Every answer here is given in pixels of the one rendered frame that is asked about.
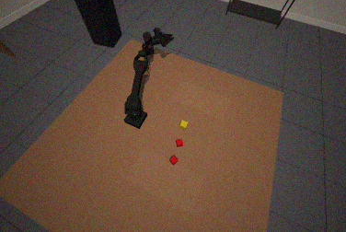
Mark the olive yellow cube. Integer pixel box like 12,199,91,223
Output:
179,120,188,130

